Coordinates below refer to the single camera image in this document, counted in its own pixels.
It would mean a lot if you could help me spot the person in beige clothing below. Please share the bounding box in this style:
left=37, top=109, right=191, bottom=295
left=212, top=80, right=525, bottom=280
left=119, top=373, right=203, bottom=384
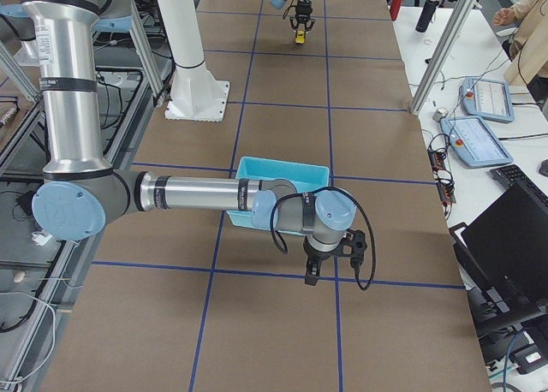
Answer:
left=492, top=0, right=547, bottom=100

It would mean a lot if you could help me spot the black keyboard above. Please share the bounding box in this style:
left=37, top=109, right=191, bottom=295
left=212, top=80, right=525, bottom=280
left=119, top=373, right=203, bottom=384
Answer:
left=490, top=164, right=547, bottom=206

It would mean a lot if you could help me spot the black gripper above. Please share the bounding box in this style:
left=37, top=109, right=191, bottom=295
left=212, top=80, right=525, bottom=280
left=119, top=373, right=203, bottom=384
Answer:
left=303, top=229, right=366, bottom=286
left=289, top=1, right=315, bottom=33

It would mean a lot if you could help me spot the white pedestal column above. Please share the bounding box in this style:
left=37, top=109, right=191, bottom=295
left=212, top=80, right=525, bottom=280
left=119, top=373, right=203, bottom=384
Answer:
left=157, top=0, right=230, bottom=122

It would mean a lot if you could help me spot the teach pendant tablet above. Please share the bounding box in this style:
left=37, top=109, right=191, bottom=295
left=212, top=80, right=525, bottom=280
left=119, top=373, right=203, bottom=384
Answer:
left=439, top=116, right=513, bottom=168
left=460, top=76, right=515, bottom=123

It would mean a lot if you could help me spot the upper teach pendant tablet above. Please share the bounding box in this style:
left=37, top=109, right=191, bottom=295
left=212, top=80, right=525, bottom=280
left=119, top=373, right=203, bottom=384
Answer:
left=460, top=76, right=515, bottom=123

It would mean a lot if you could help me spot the black laptop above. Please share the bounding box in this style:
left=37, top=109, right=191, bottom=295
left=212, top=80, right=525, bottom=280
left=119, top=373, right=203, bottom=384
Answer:
left=450, top=183, right=547, bottom=336

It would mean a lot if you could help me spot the orange circuit board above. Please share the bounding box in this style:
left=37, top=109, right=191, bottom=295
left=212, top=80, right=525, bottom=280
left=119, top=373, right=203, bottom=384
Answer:
left=428, top=149, right=456, bottom=206

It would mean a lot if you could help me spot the black water bottle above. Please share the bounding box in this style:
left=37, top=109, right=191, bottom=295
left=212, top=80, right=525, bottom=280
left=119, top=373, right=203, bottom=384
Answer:
left=415, top=0, right=439, bottom=33

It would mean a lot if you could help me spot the aluminium frame post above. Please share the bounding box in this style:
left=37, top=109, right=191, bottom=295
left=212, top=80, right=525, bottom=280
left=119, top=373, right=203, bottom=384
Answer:
left=408, top=0, right=478, bottom=116

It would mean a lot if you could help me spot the lower teach pendant tablet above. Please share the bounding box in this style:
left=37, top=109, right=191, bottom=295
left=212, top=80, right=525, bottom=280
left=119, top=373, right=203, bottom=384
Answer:
left=439, top=116, right=513, bottom=168

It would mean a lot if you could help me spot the light blue plastic bin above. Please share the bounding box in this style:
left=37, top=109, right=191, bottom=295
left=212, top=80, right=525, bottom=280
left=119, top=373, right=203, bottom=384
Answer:
left=227, top=157, right=330, bottom=230

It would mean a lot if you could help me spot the yellow beetle toy car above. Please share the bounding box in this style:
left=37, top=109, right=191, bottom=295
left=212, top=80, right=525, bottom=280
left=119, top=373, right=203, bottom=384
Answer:
left=295, top=30, right=306, bottom=45

